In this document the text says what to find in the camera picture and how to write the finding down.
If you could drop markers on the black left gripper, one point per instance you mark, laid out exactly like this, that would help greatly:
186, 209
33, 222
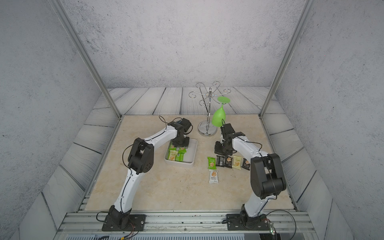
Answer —
186, 145

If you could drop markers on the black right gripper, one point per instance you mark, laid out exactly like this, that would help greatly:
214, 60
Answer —
218, 150

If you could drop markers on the black cookie packet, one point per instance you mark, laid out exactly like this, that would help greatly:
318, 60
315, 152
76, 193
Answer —
228, 162
220, 161
246, 164

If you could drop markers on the pale yellow cookie packet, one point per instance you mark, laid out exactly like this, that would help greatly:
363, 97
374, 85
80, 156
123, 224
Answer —
237, 162

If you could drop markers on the green cookie packet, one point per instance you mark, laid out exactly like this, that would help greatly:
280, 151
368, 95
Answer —
212, 163
172, 148

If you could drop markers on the white cookie packet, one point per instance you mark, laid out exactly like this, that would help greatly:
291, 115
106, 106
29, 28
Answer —
213, 178

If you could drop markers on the white plastic storage box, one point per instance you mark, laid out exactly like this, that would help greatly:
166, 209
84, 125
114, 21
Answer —
189, 157

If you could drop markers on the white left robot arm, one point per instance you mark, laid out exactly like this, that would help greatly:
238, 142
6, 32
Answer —
140, 161

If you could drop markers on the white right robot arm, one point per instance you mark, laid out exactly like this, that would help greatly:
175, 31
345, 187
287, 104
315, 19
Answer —
266, 173

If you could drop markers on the chrome wine glass rack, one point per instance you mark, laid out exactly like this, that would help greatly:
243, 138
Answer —
209, 95

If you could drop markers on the green plastic wine glass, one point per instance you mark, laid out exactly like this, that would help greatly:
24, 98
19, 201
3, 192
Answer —
219, 116

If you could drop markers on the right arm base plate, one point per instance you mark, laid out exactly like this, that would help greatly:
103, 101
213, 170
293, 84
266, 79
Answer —
241, 222

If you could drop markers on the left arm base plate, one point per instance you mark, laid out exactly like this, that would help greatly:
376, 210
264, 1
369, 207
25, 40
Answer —
125, 223

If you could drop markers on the aluminium frame rail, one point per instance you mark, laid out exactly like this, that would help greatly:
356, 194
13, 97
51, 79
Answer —
279, 225

